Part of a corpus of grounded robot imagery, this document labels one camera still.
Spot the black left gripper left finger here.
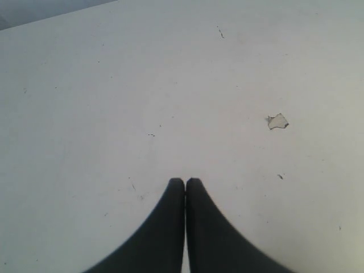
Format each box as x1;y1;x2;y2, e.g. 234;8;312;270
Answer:
87;178;185;272

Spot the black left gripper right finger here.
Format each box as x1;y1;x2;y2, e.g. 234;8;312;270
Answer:
185;178;290;272

